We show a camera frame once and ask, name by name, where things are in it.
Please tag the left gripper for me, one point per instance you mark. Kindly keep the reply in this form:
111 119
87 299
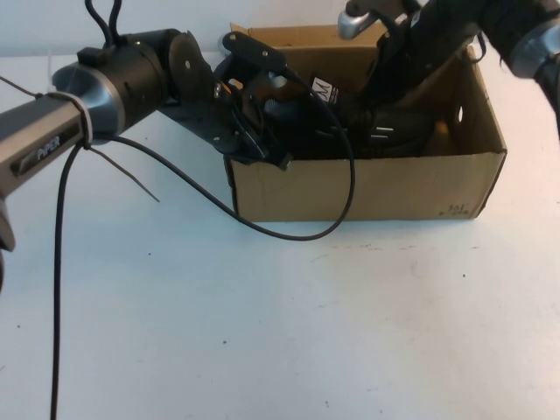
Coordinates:
219 118

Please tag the black knit sneaker with laces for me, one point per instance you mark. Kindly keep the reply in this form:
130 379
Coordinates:
402 127

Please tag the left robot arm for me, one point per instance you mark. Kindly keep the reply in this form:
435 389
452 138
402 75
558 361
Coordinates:
127 79

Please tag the black camera bracket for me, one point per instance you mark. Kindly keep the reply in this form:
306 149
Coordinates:
254 48
376 9

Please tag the brown cardboard shoe box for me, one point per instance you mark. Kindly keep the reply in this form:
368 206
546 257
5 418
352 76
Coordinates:
394 188

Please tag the black right camera bracket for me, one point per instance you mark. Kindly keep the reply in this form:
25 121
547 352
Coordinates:
376 9

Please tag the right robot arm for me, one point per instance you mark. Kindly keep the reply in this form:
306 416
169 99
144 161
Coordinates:
525 48

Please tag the black left camera bracket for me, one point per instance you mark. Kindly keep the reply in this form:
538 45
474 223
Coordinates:
254 48

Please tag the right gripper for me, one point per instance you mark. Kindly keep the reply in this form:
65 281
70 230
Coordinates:
402 61

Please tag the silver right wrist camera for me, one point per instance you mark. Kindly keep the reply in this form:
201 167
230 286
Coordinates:
354 24

